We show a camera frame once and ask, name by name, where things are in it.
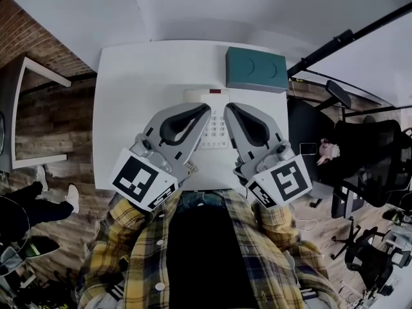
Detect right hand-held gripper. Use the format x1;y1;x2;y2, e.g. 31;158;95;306
223;102;313;210

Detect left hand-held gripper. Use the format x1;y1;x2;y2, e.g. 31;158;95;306
111;102;212;213

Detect white telephone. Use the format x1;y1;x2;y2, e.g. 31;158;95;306
182;88;231;174

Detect person's right forearm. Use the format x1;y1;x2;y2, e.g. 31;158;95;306
250;200;301;254

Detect person's left forearm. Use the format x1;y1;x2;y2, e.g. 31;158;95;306
102;190;181;247

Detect smartphone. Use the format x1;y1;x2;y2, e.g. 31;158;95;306
299;142;318;156

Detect blue jeans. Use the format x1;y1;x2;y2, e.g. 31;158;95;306
178;190;228;211

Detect white table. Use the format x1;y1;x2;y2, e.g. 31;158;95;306
92;40;290;192

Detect pink toy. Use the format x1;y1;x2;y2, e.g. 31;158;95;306
316;138;341;167

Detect teal box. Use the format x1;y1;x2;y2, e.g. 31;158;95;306
224;46;290;93

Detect black padded armrest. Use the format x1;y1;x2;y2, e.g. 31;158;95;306
325;79;353;109

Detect yellow plaid shirt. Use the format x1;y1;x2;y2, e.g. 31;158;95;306
77;188;347;309

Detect black undershirt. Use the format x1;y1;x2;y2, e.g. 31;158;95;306
165;208;260;309

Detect black mesh office chair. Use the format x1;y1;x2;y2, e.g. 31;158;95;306
333;119;412;219

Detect black metal pole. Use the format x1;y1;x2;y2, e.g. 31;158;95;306
286;2;412;77

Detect white frame desk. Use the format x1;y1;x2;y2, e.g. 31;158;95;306
11;55;72;170

